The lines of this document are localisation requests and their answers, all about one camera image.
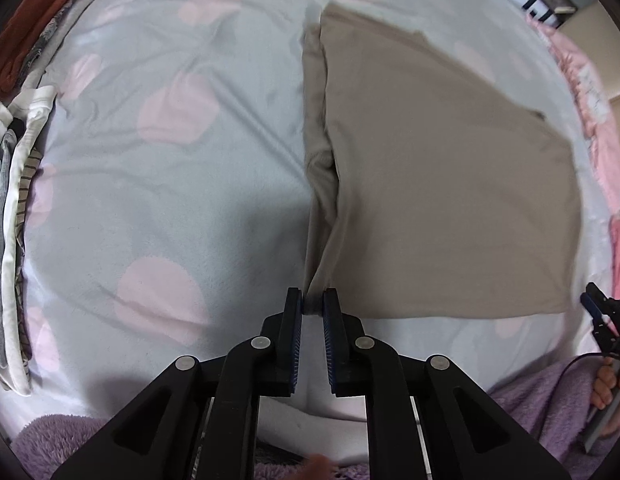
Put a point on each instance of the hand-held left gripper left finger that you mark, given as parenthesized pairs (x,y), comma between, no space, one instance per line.
(292,350)

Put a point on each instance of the rust orange sweater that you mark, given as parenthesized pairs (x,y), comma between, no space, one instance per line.
(34,15)

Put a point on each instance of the person's left hand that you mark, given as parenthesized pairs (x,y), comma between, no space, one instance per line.
(317,470)

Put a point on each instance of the pale blue dotted bed sheet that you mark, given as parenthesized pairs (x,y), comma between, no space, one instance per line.
(189,210)

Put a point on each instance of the grey floral garment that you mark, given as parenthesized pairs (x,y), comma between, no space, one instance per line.
(44,40)

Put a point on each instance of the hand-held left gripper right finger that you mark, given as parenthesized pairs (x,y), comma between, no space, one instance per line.
(332,350)

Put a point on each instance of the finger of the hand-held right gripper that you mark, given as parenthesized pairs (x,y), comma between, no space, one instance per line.
(598,294)
(592,307)

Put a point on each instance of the white folded garment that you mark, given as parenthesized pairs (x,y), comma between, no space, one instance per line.
(84,0)

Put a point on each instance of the taupe long-sleeve shirt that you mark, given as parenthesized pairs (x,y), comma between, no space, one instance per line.
(440,160)

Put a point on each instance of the light pink printed pillow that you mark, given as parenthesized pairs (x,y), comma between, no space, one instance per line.
(590,90)

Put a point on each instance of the pile of pale folded clothes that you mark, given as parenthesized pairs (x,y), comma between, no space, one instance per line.
(14,260)

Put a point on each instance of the person's right hand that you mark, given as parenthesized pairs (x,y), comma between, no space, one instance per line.
(599,390)

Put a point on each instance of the beige padded headboard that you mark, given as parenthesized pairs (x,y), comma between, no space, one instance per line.
(605,50)

